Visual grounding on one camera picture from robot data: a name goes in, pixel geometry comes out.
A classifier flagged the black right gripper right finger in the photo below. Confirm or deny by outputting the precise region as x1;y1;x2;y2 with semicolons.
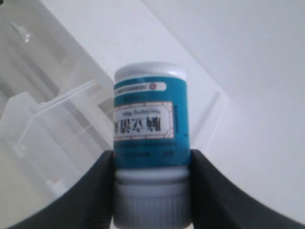
190;150;305;229

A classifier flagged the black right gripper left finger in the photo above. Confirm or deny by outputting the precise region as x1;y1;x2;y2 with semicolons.
0;150;114;229

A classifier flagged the white teal medicine bottle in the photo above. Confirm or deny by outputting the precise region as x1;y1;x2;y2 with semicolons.
113;62;191;229

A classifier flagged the white plastic drawer cabinet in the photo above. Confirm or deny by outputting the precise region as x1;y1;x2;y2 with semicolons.
0;0;229;120

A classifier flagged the clear drawer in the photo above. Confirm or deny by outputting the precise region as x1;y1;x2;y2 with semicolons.
0;81;113;196
0;0;72;96

